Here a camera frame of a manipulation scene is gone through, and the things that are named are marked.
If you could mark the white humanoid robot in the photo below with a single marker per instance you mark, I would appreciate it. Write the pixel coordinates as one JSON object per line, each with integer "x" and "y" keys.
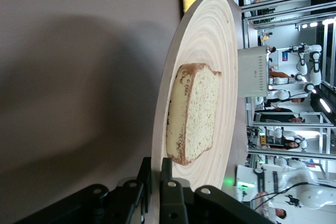
{"x": 312, "y": 66}

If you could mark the aluminium cell frame beams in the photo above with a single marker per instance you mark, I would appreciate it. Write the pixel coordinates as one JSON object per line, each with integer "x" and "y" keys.
{"x": 283, "y": 2}

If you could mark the cream and chrome toaster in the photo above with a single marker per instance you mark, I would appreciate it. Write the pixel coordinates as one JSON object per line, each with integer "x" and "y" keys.
{"x": 253, "y": 72}

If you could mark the slice of brown bread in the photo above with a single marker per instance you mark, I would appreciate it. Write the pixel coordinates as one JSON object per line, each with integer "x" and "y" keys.
{"x": 194, "y": 113}

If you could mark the person in white shirt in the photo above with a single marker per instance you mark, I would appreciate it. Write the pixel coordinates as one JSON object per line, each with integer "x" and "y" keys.
{"x": 279, "y": 213}

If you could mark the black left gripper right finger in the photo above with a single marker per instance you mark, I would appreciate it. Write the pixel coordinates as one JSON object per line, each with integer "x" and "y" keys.
{"x": 170, "y": 200}

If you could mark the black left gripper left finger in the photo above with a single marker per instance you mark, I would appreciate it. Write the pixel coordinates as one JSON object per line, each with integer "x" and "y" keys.
{"x": 143, "y": 182}

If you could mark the round light wooden plate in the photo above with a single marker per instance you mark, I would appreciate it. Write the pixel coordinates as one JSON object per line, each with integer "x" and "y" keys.
{"x": 204, "y": 51}

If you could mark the aluminium glass enclosure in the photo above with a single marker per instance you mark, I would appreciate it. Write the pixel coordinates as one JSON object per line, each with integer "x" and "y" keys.
{"x": 288, "y": 129}

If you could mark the person in orange top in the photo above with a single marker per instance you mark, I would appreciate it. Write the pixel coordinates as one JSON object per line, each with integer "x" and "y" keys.
{"x": 279, "y": 74}

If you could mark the black haired person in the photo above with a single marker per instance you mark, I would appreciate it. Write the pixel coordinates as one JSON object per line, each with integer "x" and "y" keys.
{"x": 291, "y": 145}

